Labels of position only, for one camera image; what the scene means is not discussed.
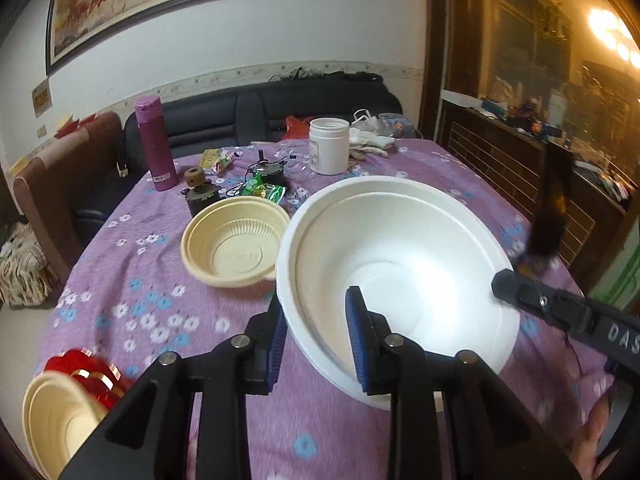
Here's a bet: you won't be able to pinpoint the blue printed container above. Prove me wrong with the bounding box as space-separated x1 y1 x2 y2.
378 112 417 139

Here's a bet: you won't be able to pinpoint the framed horse painting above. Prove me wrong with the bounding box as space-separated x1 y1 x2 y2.
46 0 264 77

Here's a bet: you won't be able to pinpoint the white work gloves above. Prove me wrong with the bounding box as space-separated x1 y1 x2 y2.
348 127 397 159

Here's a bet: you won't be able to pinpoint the ceiling lamp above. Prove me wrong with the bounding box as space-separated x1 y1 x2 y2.
586 6 640 69

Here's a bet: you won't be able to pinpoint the cream plastic bowl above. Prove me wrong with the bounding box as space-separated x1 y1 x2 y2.
181 196 292 289
22 372 109 480

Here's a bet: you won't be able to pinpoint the small yellow wall sticker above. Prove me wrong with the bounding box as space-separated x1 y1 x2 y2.
31 77 53 119

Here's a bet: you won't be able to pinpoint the black leather sofa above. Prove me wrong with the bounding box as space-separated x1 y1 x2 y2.
75 74 404 231

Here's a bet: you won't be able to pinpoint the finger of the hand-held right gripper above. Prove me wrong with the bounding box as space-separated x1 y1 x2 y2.
491 269 640 367

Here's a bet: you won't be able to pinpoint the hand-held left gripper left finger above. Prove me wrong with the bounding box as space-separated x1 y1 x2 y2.
57 292 289 480

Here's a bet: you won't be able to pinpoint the dark wooden cabinet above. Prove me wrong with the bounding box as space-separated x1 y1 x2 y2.
439 89 628 293

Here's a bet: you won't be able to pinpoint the red plastic bag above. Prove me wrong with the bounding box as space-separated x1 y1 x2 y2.
284 115 314 142

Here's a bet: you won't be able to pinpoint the dark wooden chair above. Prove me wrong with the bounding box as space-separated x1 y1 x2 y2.
529 140 574 267

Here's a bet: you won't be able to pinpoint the brown upholstered chair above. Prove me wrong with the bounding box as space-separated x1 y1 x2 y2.
12 111 124 283

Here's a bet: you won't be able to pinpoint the white foam bowl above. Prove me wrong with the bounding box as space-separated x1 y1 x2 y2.
275 176 522 412
292 191 507 378

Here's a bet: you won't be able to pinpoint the person's right hand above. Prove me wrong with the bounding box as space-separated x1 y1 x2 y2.
571 391 614 480

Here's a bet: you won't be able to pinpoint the purple thermos bottle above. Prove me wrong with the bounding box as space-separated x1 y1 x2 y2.
133 95 179 193

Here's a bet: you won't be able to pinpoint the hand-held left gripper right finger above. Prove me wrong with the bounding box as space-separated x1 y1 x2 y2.
345 286 583 480

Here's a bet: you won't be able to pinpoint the yellow snack packet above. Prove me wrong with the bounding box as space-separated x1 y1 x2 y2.
200 149 235 174

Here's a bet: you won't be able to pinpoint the white plastic bag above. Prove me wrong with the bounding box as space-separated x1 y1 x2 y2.
352 108 382 129

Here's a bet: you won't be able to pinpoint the patterned floor cushion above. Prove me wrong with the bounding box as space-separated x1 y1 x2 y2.
0 222 57 307

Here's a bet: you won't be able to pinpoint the red and gold plastic dish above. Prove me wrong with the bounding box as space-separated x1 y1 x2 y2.
42 349 124 412

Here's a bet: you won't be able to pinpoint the white plastic jar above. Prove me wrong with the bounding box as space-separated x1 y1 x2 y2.
308 117 350 176

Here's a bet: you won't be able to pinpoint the purple floral tablecloth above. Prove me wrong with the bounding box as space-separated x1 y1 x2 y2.
32 137 617 480

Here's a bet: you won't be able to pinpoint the green snack packet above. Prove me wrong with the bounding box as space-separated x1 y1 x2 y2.
240 177 287 205

